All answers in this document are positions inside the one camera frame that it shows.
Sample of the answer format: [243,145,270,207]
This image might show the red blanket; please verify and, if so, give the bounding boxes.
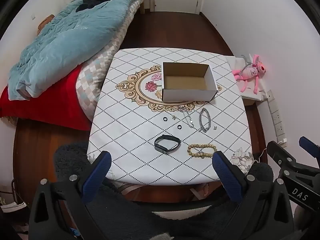
[0,65,92,131]

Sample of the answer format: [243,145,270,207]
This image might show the pink plush toy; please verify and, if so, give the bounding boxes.
[232,54,267,94]

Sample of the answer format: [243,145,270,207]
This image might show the thin silver necklace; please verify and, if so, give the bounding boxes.
[178,106,194,128]

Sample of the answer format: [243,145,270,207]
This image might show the white paper bag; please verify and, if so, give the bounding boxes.
[226,54,269,101]

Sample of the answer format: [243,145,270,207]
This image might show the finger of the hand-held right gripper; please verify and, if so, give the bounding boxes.
[266,141,300,173]
[299,136,320,169]

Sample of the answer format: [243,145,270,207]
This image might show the checkered bed sheet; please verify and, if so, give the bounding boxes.
[75,0,144,122]

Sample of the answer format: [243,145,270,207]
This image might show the dark fuzzy garment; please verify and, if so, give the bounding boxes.
[54,142,274,240]

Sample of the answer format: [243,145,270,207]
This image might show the silver chain bracelet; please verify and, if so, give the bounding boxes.
[199,108,212,133]

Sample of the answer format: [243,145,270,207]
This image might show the white cardboard box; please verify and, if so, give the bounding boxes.
[161,62,217,102]

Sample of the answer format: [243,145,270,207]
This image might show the brown cushion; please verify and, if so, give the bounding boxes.
[37,14,55,34]

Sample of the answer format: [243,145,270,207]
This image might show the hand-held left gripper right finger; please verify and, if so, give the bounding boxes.
[212,151,294,240]

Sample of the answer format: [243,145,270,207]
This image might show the white wall sockets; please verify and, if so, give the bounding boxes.
[266,89,285,137]

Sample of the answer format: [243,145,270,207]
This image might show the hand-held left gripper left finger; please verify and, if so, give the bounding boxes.
[29,151,112,240]

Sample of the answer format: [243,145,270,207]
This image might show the wooden bead bracelet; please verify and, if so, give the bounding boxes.
[187,143,218,159]

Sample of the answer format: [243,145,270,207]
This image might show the diamond patterned tablecloth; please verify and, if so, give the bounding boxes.
[87,48,253,186]

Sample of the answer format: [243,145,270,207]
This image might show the light blue quilt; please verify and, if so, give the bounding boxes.
[9,0,152,98]

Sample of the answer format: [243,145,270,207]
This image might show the black smart band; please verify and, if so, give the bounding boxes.
[154,134,181,154]

